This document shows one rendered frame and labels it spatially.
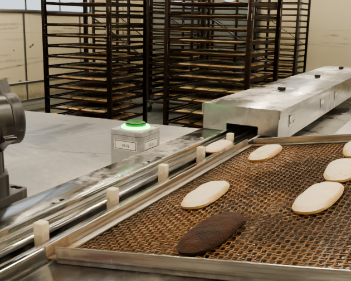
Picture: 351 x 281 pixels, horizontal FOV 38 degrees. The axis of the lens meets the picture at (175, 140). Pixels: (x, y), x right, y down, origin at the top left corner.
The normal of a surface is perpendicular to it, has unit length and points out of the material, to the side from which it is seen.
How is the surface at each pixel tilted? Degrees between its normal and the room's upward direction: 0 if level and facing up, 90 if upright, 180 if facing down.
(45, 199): 0
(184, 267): 90
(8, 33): 90
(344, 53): 90
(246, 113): 90
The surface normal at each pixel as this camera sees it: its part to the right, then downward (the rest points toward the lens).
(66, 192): 0.02, -0.97
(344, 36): -0.47, 0.19
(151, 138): 0.88, 0.13
